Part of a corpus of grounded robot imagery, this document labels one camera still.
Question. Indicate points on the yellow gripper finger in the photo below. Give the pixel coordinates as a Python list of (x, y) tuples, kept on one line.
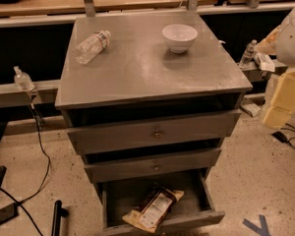
[(282, 104), (267, 45)]

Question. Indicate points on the brown chip bag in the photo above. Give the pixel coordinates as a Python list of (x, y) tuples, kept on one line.
[(153, 210)]

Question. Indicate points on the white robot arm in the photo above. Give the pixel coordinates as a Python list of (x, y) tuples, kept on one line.
[(281, 43)]

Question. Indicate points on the grey top drawer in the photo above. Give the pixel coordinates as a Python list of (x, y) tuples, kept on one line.
[(153, 132)]

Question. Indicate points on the grey wooden drawer cabinet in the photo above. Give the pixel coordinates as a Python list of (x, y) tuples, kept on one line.
[(139, 78)]

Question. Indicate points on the grey open bottom drawer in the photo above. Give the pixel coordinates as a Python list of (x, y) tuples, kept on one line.
[(195, 209)]

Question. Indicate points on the grey middle drawer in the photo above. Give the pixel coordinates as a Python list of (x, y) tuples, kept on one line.
[(152, 165)]

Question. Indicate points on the small grey block on floor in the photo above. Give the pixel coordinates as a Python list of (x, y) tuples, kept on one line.
[(250, 107)]

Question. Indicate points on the black power adapter right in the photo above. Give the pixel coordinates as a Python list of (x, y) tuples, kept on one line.
[(280, 136)]

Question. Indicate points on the black power adapter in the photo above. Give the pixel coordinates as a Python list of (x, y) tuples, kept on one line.
[(280, 136), (8, 212)]

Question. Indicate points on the white ceramic bowl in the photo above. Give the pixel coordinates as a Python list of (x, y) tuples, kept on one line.
[(179, 38)]

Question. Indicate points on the clear plastic bottle lying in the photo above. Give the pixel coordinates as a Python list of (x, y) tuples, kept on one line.
[(89, 48)]

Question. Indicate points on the black power adapter left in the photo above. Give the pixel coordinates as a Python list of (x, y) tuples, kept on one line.
[(8, 212)]

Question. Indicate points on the white packet on right rail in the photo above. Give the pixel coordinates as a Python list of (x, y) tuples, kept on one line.
[(264, 62)]

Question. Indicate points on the clear bottle on right rail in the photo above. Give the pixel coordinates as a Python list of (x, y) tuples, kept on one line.
[(248, 54)]

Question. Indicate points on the clear bottle on rail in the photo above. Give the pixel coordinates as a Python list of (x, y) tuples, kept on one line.
[(23, 80), (248, 54)]

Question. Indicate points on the clear bottle on left rail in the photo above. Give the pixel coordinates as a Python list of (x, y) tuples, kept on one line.
[(23, 80)]

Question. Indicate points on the black post on floor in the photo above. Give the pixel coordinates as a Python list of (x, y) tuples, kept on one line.
[(58, 213)]

